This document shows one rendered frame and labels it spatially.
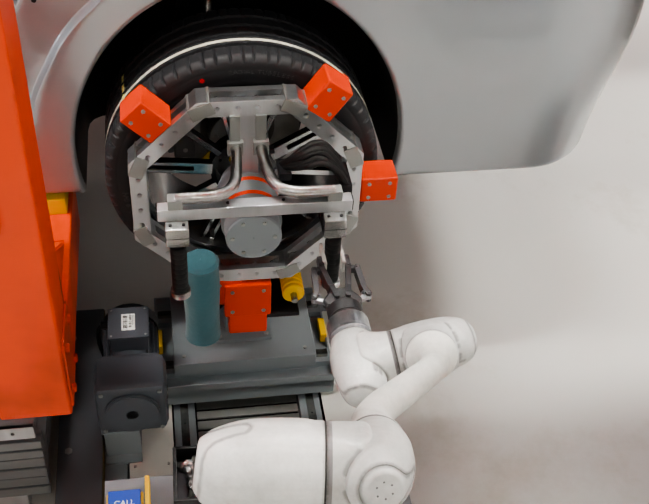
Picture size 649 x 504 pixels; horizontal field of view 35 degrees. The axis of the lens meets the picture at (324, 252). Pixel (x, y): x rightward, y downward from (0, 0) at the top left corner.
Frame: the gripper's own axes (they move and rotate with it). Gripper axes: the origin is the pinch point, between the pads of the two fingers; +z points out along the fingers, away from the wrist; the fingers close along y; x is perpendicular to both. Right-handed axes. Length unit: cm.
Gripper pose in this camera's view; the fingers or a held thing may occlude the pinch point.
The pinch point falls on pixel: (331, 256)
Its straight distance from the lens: 229.8
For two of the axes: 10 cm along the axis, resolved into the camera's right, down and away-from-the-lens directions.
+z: -1.5, -6.7, 7.3
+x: 0.5, -7.4, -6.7
